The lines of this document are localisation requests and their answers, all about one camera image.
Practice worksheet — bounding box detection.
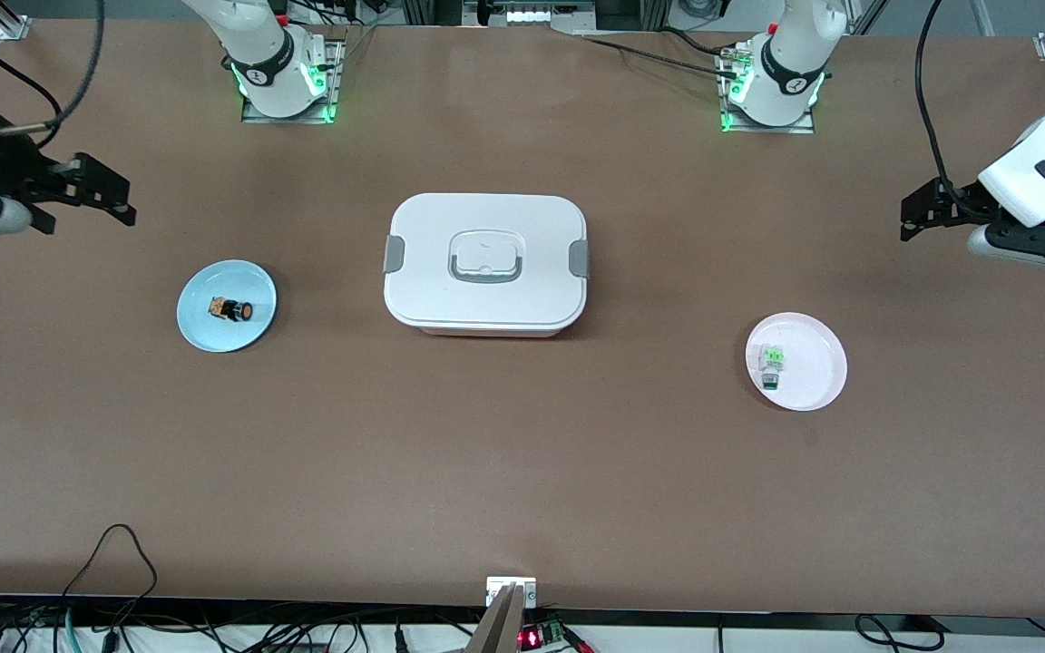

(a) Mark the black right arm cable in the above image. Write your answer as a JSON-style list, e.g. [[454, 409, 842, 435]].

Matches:
[[0, 0, 106, 137], [0, 23, 63, 148]]

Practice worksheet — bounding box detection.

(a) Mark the aluminium frame rail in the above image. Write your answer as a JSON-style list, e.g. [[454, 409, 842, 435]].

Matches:
[[400, 0, 669, 28]]

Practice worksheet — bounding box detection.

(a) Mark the metal camera mount pole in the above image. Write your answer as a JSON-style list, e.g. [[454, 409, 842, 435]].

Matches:
[[468, 577, 538, 653]]

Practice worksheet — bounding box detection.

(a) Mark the thin black looped cable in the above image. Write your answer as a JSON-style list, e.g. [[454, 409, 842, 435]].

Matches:
[[60, 523, 159, 627]]

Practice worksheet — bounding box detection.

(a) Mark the black cable bundle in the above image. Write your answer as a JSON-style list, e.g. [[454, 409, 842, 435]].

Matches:
[[0, 599, 487, 653]]

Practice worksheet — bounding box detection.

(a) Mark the white lidded lunch box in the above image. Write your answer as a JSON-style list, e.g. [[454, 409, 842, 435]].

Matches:
[[383, 192, 591, 339]]

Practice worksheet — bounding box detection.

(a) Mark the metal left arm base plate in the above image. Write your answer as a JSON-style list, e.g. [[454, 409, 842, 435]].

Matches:
[[718, 45, 816, 135]]

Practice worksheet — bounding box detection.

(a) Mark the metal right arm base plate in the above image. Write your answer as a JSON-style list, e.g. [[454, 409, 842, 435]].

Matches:
[[241, 36, 347, 124]]

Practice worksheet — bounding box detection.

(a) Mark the black base power cable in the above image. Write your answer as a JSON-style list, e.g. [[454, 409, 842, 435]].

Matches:
[[577, 27, 750, 81]]

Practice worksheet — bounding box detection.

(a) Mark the pale pink round plate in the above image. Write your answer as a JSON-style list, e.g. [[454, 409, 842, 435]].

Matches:
[[745, 312, 848, 413]]

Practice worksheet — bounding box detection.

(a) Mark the light blue round plate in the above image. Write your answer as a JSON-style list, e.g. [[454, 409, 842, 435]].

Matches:
[[176, 259, 278, 354]]

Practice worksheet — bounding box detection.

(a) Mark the circuit board with red light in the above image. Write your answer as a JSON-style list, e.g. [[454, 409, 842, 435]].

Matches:
[[518, 619, 569, 649]]

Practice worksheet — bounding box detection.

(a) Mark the black coiled cable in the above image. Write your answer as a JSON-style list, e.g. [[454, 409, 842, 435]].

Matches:
[[854, 614, 941, 650]]

